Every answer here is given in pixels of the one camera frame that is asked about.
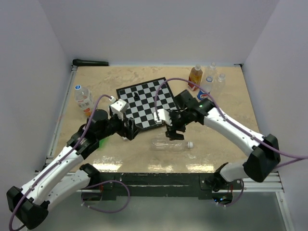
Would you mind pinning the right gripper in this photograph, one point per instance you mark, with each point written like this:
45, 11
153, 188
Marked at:
171, 130

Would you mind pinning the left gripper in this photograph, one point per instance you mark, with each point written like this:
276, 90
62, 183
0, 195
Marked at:
130, 132

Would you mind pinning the clear crushed plastic bottle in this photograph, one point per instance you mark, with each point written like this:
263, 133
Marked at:
161, 144

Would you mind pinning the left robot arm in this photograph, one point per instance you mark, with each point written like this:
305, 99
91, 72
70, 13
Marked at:
32, 202

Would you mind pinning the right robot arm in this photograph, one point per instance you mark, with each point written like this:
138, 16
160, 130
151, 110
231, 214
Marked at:
261, 151

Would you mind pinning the green plastic bottle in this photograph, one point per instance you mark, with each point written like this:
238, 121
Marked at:
102, 143

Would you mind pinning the Pepsi label clear bottle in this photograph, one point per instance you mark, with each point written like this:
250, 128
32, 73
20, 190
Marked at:
205, 88

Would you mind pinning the orange label tea bottle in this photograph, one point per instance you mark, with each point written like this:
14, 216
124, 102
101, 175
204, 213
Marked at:
83, 97

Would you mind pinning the amber red label bottle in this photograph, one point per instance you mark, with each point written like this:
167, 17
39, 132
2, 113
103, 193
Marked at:
195, 77

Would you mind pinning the clear bottle right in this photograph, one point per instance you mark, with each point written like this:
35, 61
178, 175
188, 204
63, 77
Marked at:
218, 86

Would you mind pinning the clear bottle back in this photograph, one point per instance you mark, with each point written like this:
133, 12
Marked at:
211, 70

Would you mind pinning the black white chessboard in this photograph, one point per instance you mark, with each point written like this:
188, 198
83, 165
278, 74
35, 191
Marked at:
142, 110

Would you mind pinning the black chess piece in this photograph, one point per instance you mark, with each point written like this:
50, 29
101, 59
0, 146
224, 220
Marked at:
136, 96

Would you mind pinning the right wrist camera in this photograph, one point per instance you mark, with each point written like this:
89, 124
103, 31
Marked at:
162, 116

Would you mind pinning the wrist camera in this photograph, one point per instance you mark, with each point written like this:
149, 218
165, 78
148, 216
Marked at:
118, 107
162, 116

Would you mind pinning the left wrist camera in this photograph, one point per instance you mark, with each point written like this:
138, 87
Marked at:
118, 107

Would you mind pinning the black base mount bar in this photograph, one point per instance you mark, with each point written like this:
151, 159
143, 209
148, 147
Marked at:
112, 185

